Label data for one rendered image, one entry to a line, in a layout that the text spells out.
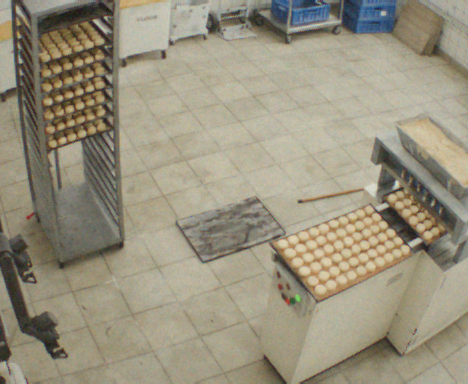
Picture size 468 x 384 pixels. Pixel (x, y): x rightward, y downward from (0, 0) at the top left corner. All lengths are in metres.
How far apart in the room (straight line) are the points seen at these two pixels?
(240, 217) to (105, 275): 1.02
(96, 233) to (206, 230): 0.74
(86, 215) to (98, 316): 0.75
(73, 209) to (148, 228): 0.54
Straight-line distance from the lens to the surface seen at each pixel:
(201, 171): 4.63
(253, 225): 4.21
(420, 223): 3.12
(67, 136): 3.39
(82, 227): 4.01
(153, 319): 3.67
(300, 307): 2.78
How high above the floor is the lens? 2.90
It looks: 40 degrees down
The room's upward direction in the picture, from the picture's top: 5 degrees clockwise
